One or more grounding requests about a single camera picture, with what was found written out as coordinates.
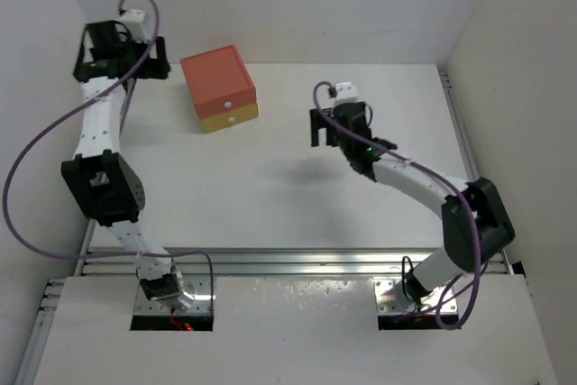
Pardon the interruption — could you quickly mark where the metal base plate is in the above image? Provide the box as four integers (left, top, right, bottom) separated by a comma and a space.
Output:
133, 275, 213, 316
373, 276, 444, 316

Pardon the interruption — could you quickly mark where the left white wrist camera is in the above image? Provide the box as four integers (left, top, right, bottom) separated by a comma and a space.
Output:
118, 9, 150, 42

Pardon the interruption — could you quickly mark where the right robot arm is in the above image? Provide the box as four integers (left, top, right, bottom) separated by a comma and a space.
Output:
309, 102, 516, 304

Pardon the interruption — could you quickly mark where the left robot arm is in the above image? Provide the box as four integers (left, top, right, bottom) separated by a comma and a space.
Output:
60, 20, 183, 306

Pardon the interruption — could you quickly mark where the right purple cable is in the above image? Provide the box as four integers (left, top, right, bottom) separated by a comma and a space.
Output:
313, 81, 490, 330

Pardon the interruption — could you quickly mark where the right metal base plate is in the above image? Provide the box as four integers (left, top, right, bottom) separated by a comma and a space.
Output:
373, 276, 444, 316

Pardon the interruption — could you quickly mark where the yellow drawer box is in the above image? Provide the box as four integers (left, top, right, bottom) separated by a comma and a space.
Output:
200, 103, 259, 133

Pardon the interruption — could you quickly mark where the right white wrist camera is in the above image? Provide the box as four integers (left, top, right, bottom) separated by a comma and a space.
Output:
334, 82, 359, 105

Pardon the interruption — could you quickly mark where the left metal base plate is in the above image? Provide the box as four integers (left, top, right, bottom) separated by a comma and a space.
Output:
133, 275, 213, 316

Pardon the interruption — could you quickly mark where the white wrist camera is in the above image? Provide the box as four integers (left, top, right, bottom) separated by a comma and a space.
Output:
118, 9, 150, 42
334, 82, 359, 105

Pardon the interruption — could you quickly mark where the orange drawer box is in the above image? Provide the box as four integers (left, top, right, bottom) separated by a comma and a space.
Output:
180, 45, 257, 119

